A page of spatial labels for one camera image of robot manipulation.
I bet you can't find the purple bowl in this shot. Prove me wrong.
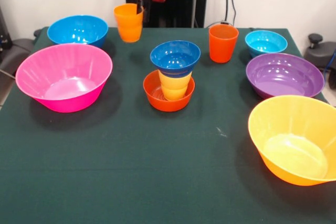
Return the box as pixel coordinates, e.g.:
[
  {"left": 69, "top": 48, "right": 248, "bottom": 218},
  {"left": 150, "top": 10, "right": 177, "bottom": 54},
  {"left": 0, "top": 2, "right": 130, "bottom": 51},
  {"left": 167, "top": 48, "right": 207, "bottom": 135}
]
[{"left": 245, "top": 52, "right": 326, "bottom": 99}]

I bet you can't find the blue cable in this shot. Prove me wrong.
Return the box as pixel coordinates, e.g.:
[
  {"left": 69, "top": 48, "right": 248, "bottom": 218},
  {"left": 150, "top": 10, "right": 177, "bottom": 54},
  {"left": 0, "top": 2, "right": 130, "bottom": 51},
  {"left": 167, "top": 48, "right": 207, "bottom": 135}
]
[{"left": 323, "top": 50, "right": 336, "bottom": 74}]

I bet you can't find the medium sky blue bowl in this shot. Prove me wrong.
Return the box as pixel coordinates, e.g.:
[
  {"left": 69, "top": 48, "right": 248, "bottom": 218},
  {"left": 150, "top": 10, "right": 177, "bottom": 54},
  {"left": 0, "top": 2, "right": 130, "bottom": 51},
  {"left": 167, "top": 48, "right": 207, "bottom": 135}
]
[{"left": 47, "top": 15, "right": 109, "bottom": 49}]

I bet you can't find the black stand foot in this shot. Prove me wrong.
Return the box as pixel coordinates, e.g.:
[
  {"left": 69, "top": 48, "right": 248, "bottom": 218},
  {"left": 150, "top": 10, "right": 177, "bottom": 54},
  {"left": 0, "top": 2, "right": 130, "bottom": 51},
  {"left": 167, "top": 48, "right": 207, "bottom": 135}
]
[
  {"left": 304, "top": 33, "right": 336, "bottom": 69},
  {"left": 0, "top": 37, "right": 36, "bottom": 78}
]

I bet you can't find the small dark blue bowl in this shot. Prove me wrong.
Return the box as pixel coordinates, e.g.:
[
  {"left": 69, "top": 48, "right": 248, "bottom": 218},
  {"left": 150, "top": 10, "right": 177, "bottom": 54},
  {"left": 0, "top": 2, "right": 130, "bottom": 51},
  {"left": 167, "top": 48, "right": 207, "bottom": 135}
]
[{"left": 150, "top": 40, "right": 202, "bottom": 78}]

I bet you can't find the orange cup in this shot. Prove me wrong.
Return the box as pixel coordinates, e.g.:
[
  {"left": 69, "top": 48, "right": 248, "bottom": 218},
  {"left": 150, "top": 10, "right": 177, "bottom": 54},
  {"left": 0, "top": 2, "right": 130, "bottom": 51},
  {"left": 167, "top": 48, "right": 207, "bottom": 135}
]
[{"left": 113, "top": 3, "right": 144, "bottom": 43}]

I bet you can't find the red cup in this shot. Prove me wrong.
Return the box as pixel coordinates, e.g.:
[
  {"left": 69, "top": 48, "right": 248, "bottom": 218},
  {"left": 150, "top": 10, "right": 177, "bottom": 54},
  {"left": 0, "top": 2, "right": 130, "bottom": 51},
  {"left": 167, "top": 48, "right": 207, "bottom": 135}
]
[{"left": 208, "top": 24, "right": 240, "bottom": 64}]

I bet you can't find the yellow cup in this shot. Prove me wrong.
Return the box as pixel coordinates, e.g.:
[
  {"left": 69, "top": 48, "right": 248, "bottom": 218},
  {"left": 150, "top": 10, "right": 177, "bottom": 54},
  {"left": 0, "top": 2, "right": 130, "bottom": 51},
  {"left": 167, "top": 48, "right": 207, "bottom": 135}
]
[{"left": 158, "top": 69, "right": 193, "bottom": 101}]

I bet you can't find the small cyan bowl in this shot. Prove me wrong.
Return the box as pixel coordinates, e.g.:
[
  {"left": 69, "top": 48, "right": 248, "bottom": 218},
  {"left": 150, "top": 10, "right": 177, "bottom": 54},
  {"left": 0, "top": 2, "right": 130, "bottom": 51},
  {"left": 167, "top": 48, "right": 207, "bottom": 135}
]
[{"left": 245, "top": 30, "right": 288, "bottom": 58}]

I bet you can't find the dark green tablecloth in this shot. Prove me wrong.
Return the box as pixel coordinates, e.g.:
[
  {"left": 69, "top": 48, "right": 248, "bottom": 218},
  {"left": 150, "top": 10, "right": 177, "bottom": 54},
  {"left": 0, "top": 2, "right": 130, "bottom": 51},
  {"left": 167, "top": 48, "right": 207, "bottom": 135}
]
[{"left": 0, "top": 26, "right": 336, "bottom": 224}]

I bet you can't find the small red bowl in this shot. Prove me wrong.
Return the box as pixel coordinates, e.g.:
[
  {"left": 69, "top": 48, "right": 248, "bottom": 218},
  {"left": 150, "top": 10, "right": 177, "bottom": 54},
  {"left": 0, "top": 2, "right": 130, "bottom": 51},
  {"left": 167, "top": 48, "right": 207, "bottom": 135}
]
[{"left": 142, "top": 69, "right": 195, "bottom": 112}]

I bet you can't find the large yellow bowl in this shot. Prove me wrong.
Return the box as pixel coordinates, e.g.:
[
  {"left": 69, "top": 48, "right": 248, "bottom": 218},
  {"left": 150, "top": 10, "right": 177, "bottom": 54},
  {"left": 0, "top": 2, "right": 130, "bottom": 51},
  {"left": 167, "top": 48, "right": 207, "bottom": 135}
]
[{"left": 248, "top": 94, "right": 336, "bottom": 187}]

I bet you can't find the large pink bowl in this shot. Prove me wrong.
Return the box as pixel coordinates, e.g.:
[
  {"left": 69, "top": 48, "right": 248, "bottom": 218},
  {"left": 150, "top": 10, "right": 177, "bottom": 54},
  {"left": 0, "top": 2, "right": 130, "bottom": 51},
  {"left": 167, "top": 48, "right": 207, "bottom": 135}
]
[{"left": 15, "top": 42, "right": 113, "bottom": 113}]

